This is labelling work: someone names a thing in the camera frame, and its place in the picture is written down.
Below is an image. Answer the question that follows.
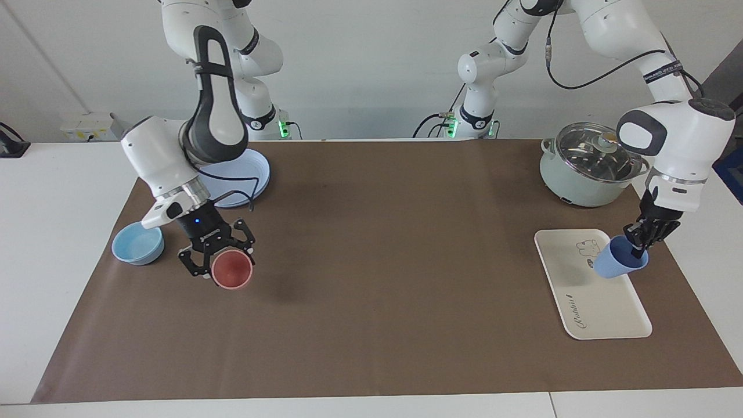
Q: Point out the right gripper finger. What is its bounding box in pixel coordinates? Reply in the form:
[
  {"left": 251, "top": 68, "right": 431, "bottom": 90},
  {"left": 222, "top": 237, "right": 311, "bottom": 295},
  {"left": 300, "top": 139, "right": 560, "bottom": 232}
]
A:
[
  {"left": 177, "top": 243, "right": 214, "bottom": 280},
  {"left": 228, "top": 217, "right": 257, "bottom": 260}
]

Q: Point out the pink cup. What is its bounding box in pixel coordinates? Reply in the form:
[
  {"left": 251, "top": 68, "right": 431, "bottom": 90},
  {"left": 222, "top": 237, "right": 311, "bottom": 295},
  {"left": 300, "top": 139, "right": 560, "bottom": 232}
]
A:
[{"left": 211, "top": 250, "right": 254, "bottom": 290}]

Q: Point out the blue ribbed cup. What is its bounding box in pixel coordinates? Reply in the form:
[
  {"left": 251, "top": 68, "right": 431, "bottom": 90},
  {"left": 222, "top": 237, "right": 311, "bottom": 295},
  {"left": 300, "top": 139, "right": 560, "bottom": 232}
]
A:
[{"left": 593, "top": 235, "right": 649, "bottom": 279}]

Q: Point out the cream rabbit print tray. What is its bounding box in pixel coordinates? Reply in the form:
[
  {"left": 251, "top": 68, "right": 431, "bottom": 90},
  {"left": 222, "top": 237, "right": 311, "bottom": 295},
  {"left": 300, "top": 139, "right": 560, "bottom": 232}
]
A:
[{"left": 534, "top": 229, "right": 653, "bottom": 340}]

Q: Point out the blue plate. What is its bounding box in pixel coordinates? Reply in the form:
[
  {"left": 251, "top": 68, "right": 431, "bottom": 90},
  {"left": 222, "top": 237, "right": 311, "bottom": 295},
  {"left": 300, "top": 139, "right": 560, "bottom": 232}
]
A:
[{"left": 197, "top": 148, "right": 271, "bottom": 208}]

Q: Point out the pale green cooking pot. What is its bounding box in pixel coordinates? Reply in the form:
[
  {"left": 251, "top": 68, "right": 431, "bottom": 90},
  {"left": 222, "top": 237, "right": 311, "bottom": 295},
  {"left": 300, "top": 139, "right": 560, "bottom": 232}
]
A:
[{"left": 539, "top": 122, "right": 651, "bottom": 208}]

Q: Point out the light blue bowl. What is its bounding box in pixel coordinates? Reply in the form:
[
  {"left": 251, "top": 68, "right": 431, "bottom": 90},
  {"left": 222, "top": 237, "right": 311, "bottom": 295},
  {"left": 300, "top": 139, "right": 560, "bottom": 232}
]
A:
[{"left": 111, "top": 222, "right": 165, "bottom": 266}]

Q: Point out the blue crate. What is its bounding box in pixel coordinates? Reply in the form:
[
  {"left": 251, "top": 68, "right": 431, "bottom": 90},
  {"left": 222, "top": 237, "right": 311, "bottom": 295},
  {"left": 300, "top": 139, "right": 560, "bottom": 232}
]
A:
[{"left": 714, "top": 145, "right": 743, "bottom": 205}]

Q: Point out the glass pot lid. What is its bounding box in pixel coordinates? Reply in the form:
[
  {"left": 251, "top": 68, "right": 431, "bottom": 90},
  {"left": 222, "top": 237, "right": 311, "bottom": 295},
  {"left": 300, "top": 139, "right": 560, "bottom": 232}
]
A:
[{"left": 554, "top": 122, "right": 645, "bottom": 183}]

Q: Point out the brown table mat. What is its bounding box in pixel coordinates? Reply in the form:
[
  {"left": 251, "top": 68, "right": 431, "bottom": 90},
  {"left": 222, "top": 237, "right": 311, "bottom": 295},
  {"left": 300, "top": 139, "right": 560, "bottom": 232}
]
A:
[{"left": 31, "top": 139, "right": 743, "bottom": 404}]

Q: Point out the black table clamp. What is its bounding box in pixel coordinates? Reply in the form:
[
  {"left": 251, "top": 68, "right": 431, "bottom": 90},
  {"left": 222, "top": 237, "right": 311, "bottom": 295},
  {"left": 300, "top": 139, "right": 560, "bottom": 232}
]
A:
[{"left": 0, "top": 122, "right": 31, "bottom": 158}]

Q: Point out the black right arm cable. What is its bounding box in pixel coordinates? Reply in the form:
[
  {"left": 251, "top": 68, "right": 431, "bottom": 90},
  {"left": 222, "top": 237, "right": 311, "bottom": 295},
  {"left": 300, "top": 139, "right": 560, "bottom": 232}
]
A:
[{"left": 212, "top": 174, "right": 259, "bottom": 211}]

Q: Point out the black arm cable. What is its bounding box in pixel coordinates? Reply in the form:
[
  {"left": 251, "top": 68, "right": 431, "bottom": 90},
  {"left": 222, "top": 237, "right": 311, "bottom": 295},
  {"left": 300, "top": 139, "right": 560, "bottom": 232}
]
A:
[
  {"left": 212, "top": 174, "right": 259, "bottom": 211},
  {"left": 544, "top": 0, "right": 675, "bottom": 91}
]

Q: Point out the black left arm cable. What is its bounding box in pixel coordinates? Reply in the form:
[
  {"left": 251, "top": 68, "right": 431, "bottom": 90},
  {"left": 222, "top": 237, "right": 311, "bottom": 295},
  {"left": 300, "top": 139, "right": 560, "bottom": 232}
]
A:
[{"left": 544, "top": 0, "right": 675, "bottom": 91}]

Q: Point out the white wall socket strip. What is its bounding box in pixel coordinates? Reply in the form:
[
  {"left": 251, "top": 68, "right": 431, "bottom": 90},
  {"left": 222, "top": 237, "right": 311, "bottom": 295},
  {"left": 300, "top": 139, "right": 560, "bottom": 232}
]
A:
[{"left": 60, "top": 112, "right": 124, "bottom": 142}]

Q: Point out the black left base cable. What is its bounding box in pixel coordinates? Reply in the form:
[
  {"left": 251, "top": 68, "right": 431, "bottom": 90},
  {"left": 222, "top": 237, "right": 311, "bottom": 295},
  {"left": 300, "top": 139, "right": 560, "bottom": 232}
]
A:
[{"left": 412, "top": 86, "right": 468, "bottom": 139}]

